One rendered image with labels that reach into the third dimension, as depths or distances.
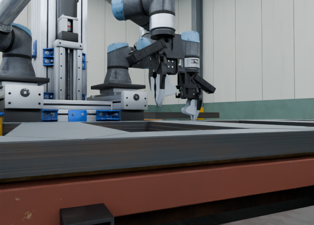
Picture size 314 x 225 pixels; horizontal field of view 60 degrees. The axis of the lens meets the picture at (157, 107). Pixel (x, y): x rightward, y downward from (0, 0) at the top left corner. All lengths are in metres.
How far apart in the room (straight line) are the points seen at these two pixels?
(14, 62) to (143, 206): 1.03
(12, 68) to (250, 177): 1.06
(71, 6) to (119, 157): 1.26
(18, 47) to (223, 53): 9.13
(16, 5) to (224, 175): 0.98
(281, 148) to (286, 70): 8.16
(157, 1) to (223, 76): 9.23
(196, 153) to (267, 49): 8.71
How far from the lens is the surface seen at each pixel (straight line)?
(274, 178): 0.50
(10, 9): 1.19
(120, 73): 1.45
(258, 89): 9.06
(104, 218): 0.31
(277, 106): 8.71
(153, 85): 0.78
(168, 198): 0.39
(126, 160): 0.35
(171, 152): 0.38
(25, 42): 1.33
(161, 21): 0.78
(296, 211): 0.44
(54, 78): 1.46
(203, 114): 5.12
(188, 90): 1.07
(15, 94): 1.15
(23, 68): 1.30
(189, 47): 1.11
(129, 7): 0.84
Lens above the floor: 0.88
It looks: 1 degrees up
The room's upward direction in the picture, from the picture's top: straight up
